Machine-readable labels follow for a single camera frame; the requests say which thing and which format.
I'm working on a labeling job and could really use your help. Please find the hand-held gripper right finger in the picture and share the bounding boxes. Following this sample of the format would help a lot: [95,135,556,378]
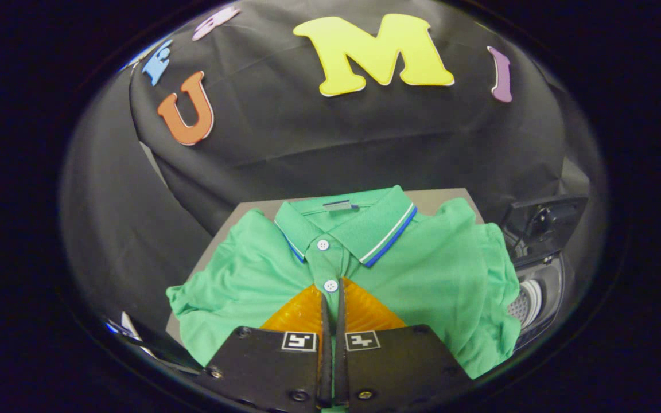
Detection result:
[333,278,472,411]

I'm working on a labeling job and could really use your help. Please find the transparent washing machine lid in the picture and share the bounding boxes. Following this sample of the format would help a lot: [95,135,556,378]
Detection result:
[501,194,589,259]

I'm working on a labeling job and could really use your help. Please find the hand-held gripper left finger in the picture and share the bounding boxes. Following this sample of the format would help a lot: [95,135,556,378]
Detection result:
[204,284,332,411]

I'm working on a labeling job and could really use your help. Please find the blue and white object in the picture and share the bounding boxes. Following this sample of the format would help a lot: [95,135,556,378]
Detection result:
[106,311,156,357]

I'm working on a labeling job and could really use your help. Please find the grey washing machine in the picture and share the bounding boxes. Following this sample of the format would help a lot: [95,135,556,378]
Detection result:
[503,252,566,350]

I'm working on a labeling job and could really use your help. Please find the green polo shirt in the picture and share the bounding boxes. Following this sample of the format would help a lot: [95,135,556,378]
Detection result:
[166,185,522,379]

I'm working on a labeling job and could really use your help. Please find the beige cabinet with dark top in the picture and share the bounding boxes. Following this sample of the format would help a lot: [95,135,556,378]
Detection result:
[165,188,485,345]

